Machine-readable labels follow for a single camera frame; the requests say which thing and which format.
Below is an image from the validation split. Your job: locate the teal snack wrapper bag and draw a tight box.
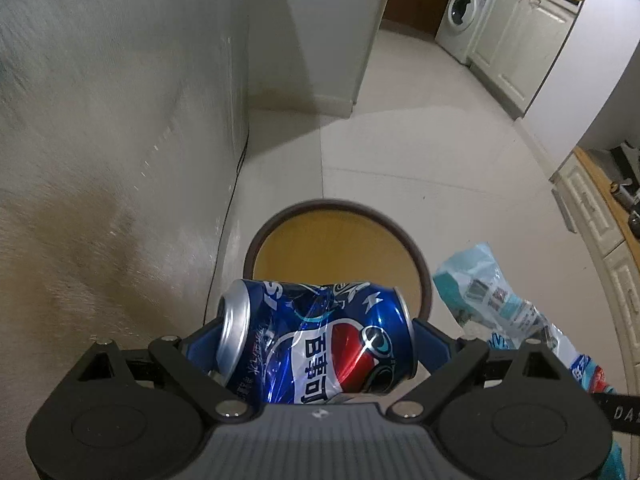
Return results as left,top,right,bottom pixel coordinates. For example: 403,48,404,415
433,243,626,479

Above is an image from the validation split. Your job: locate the crushed blue Pepsi can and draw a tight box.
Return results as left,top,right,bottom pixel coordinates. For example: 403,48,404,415
213,280,418,404

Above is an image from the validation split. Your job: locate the white drawer bench cabinet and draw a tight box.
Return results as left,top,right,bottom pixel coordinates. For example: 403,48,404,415
549,146,640,340

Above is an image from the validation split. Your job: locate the white washing machine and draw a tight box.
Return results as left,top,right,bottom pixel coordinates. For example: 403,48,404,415
435,0,490,65

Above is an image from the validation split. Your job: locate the black floor cable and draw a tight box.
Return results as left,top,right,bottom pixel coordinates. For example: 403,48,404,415
202,134,252,328

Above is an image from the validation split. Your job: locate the yellow trash bin brown rim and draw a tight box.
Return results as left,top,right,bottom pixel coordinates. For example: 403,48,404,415
242,198,433,321

